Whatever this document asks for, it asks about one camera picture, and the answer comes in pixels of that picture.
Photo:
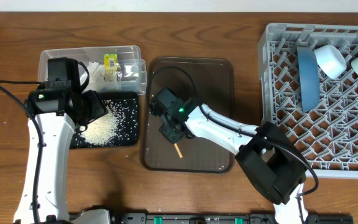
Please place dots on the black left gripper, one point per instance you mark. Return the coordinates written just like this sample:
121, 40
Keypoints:
96, 106

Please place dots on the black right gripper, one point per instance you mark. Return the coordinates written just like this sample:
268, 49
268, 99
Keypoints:
176, 136

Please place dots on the white napkin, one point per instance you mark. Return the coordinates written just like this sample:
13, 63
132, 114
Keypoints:
96, 76

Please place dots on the pile of white rice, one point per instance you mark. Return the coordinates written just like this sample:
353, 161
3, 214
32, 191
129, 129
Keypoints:
102, 127

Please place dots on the yellow snack wrapper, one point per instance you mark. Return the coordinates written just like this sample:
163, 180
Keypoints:
110, 67

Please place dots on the dark blue plate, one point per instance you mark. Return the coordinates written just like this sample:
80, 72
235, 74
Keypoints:
309, 79

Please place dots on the light blue bowl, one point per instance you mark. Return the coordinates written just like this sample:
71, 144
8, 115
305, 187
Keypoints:
330, 60

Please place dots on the wooden chopstick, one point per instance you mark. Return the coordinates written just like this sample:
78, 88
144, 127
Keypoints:
178, 151

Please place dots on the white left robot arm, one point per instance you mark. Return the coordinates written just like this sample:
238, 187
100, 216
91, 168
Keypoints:
44, 197

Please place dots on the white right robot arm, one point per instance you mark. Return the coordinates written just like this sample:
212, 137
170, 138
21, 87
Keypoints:
270, 161

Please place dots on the black waste tray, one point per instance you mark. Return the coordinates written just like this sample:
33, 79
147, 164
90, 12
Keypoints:
126, 124

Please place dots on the clear plastic waste bin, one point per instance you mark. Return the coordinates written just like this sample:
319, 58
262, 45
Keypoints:
131, 69

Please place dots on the grey dishwasher rack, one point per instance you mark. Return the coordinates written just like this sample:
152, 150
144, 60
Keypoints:
327, 135

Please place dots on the brown serving tray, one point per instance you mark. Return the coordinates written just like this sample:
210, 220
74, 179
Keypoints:
213, 80

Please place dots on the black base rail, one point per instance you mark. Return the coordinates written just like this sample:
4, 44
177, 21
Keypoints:
142, 217

